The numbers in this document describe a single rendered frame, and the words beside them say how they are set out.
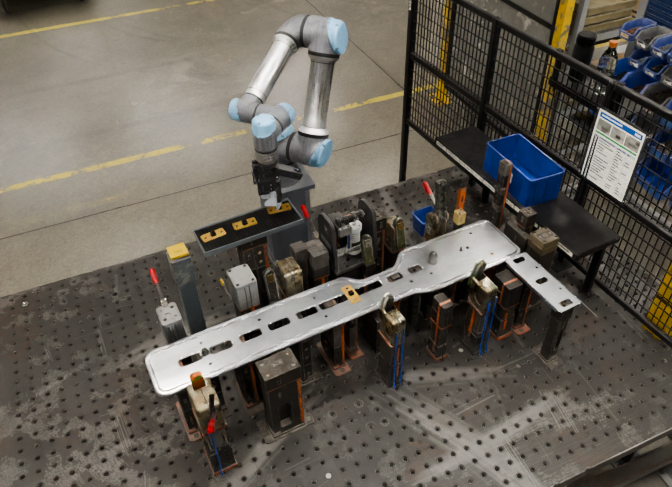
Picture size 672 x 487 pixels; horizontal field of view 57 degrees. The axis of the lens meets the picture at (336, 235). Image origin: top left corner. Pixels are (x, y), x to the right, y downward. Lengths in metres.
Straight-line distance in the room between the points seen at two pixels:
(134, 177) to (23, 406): 2.46
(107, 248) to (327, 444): 2.35
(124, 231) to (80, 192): 0.59
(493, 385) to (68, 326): 1.66
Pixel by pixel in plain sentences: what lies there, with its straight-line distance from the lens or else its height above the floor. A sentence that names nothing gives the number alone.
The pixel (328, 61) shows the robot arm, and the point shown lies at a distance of 2.29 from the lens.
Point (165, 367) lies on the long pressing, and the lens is 2.05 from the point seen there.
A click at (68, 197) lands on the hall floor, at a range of 4.64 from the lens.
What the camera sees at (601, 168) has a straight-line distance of 2.50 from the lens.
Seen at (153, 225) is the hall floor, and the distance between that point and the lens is 4.18.
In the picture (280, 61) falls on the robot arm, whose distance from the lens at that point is 2.25.
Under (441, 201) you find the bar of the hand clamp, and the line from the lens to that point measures 2.36.
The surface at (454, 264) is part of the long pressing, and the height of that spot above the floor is 1.00.
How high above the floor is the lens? 2.58
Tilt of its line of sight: 41 degrees down
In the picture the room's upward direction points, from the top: 2 degrees counter-clockwise
